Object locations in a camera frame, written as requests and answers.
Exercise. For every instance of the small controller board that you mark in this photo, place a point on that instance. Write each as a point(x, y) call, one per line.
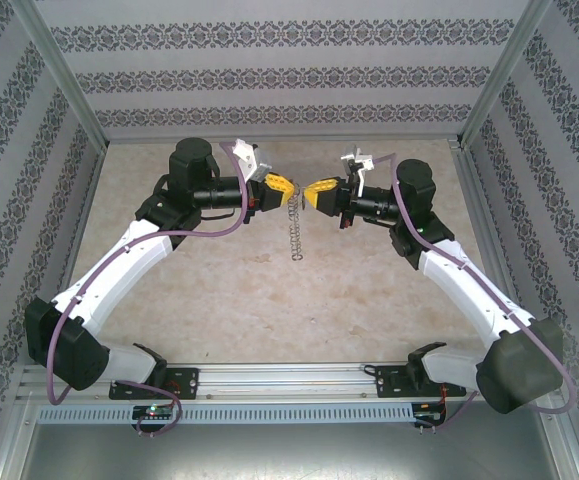
point(429, 415)
point(154, 411)

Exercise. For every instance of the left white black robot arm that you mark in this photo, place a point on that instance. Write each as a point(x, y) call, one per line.
point(119, 260)

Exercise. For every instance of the aluminium frame rail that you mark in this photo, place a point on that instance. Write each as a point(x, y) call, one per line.
point(299, 136)
point(476, 200)
point(84, 220)

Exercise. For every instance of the aluminium frame post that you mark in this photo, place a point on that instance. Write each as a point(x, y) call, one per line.
point(509, 60)
point(54, 65)

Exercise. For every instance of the aluminium mounting rail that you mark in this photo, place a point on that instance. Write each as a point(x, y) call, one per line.
point(279, 382)

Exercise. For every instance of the grey metal sheet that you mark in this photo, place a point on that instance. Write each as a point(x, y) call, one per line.
point(289, 450)

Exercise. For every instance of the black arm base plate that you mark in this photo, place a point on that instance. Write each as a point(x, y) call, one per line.
point(184, 382)
point(389, 382)

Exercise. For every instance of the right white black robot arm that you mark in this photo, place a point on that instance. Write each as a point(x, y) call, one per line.
point(469, 290)

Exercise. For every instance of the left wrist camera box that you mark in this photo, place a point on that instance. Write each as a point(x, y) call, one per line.
point(254, 160)

